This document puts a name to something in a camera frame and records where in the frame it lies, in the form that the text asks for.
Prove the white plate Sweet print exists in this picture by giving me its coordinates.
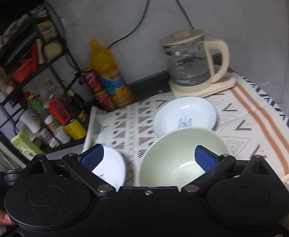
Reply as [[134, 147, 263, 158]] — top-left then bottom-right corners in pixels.
[[92, 146, 127, 191]]

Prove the pale green bowl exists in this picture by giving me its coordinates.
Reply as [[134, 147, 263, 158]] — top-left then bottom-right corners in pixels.
[[136, 128, 232, 189]]

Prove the white plate Bakery print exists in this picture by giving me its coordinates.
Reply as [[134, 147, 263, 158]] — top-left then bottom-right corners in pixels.
[[153, 96, 218, 137]]

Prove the green carton box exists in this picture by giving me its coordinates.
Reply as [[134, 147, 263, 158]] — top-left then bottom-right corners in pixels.
[[10, 125, 45, 158]]

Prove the dark soy sauce bottle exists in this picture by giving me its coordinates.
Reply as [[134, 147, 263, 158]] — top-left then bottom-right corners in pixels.
[[63, 88, 88, 140]]

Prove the patterned white table cloth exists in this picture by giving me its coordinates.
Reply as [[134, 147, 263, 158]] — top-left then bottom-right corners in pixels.
[[83, 74, 289, 185]]

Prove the lower red soda can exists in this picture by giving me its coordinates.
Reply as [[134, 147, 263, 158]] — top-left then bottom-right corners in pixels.
[[94, 89, 116, 112]]

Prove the red soda can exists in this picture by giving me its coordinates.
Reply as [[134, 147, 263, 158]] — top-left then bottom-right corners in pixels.
[[94, 89, 116, 112], [81, 67, 104, 94]]

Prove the cream kettle base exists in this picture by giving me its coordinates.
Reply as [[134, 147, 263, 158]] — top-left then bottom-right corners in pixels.
[[169, 71, 236, 98]]

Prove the upper red soda can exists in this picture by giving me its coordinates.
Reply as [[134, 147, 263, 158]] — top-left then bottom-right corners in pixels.
[[81, 67, 104, 94]]

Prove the orange juice bottle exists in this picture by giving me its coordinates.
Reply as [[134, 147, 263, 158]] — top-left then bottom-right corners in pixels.
[[89, 39, 133, 108]]

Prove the red tray on rack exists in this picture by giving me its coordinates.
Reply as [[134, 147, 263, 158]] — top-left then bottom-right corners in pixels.
[[11, 44, 39, 83]]

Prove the black wire kitchen rack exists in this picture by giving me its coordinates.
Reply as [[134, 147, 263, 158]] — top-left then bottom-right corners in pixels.
[[0, 0, 91, 154]]

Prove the glass kettle cream handle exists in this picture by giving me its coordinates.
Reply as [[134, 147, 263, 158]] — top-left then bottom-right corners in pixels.
[[159, 29, 230, 87]]

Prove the black power cable right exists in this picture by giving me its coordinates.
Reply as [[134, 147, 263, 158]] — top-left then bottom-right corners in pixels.
[[171, 0, 195, 30]]

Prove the black power cable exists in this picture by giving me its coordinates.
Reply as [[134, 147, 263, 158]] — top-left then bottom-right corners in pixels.
[[171, 0, 195, 30], [107, 0, 152, 50]]

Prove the black power cable left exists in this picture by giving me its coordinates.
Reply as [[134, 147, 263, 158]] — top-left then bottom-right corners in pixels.
[[107, 0, 152, 50]]

